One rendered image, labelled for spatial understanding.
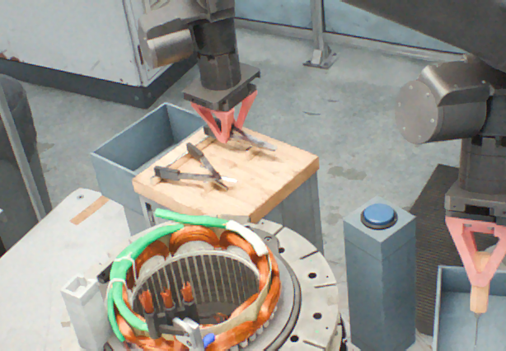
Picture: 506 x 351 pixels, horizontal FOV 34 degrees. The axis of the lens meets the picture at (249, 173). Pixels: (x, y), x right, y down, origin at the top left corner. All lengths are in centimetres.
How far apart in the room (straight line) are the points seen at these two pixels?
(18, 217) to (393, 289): 167
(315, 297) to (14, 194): 176
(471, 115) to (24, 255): 104
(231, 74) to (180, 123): 26
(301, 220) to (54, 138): 224
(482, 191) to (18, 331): 89
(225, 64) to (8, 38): 266
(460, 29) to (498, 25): 4
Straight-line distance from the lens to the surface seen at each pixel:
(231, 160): 122
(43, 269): 156
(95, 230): 160
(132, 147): 135
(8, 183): 258
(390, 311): 121
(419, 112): 75
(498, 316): 103
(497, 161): 80
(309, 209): 124
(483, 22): 68
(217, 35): 110
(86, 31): 339
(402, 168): 293
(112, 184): 130
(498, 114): 79
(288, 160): 120
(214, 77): 114
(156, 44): 108
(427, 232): 265
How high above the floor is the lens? 178
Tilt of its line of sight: 37 degrees down
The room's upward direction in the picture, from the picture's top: 8 degrees counter-clockwise
